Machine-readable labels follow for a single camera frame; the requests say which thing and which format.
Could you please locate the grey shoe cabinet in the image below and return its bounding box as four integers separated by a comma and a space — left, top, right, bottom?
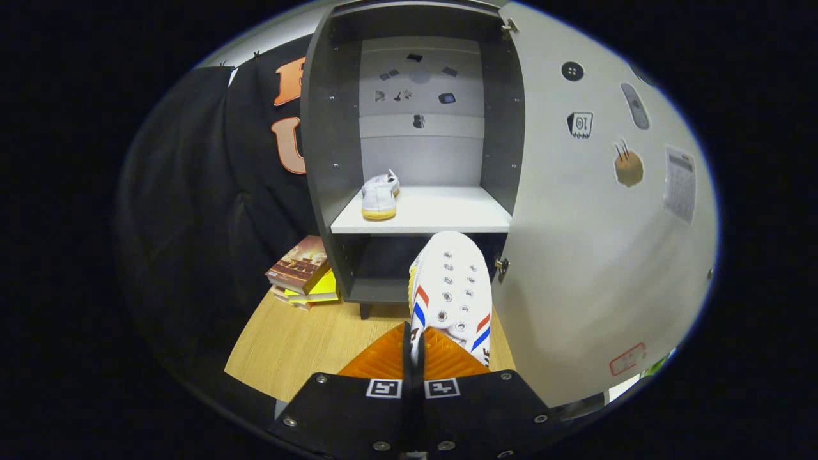
300, 0, 526, 320

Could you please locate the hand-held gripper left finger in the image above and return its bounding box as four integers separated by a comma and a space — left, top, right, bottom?
268, 322, 413, 458

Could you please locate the black backdrop cloth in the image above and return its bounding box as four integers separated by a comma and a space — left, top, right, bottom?
115, 35, 333, 397

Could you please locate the white striped shoe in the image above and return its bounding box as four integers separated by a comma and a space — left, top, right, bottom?
361, 169, 401, 221
409, 231, 493, 371

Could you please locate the row of black cloth clips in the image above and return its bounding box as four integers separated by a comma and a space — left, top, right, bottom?
217, 51, 263, 68

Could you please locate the beige shoe cabinet door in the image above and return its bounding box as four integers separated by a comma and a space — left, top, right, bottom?
492, 0, 718, 410

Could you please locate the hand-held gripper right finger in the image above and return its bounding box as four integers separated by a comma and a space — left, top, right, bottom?
418, 328, 564, 457

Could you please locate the brown cover book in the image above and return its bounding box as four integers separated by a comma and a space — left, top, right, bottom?
265, 235, 330, 295

